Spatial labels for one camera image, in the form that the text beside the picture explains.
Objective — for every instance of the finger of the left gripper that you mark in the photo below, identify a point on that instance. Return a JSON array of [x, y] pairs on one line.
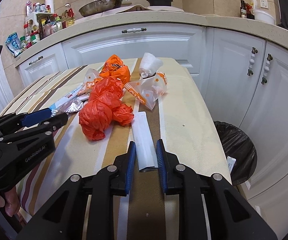
[[46, 127], [12, 122]]

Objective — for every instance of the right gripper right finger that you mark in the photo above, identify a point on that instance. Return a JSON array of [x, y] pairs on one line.
[[210, 207]]

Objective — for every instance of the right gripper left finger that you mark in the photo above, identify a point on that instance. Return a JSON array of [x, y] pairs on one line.
[[84, 206]]

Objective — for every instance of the silver foil snack wrapper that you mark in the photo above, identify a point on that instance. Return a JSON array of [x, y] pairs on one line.
[[70, 103]]

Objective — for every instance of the white orange-dotted food wrapper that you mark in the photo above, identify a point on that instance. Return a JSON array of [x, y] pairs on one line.
[[92, 77]]

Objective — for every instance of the orange printed plastic bag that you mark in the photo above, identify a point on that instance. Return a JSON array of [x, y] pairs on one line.
[[116, 68]]

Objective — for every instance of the white paper box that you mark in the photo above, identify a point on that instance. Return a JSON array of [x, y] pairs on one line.
[[145, 150]]

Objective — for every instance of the black-lined trash bin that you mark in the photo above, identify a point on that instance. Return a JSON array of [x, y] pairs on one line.
[[237, 145]]

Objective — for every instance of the person's left hand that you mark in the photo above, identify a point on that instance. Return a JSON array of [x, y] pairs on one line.
[[10, 202]]

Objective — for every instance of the large red-orange plastic bag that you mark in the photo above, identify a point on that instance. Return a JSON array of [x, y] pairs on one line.
[[103, 107]]

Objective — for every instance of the striped tablecloth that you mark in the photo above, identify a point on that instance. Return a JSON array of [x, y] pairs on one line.
[[180, 118]]

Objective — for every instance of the blue white snack bag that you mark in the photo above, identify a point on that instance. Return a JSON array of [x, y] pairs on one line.
[[13, 44]]

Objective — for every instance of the green-lidded jar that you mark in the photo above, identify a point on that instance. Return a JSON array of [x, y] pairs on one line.
[[23, 42]]

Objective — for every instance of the red-lidded jar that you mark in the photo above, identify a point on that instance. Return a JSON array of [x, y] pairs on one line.
[[35, 37]]

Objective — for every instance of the white spice rack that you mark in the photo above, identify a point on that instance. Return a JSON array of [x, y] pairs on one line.
[[41, 22]]

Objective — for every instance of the white orange wrapper right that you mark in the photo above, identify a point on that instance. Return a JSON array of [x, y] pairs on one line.
[[148, 90]]

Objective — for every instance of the cooking oil bottle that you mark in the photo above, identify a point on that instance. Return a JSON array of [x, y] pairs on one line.
[[68, 16]]

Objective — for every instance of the white crumpled paper towel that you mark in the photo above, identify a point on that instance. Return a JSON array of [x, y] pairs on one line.
[[149, 65]]

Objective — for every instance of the paper towel roll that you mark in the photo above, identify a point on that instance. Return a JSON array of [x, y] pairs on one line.
[[50, 3]]

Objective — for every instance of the steel frying pan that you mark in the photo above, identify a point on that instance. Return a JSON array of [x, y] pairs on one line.
[[99, 6]]

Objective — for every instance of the black cooking pot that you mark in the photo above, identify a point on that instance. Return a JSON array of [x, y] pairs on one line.
[[160, 3]]

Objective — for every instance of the white bowl stack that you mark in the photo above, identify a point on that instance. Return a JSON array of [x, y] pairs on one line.
[[262, 16]]

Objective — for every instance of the dark sauce bottle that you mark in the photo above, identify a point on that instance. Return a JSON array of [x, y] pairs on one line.
[[243, 11]]

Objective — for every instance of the drawer handle left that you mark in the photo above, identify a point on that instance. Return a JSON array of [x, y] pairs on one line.
[[36, 60]]

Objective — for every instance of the drawer handle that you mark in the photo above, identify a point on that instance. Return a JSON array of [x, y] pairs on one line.
[[36, 60], [133, 30]]

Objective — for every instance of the drawer handle centre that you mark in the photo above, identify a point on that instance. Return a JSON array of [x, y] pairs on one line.
[[133, 30]]

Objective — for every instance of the cabinet door handle left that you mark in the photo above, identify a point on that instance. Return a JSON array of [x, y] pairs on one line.
[[252, 61]]

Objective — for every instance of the cabinet door handle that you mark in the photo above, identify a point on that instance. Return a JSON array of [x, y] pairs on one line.
[[266, 69], [252, 61]]

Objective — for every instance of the cabinet door handle right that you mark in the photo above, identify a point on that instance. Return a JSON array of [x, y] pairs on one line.
[[266, 69]]

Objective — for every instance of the white wall socket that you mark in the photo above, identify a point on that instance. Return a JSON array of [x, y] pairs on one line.
[[264, 4]]

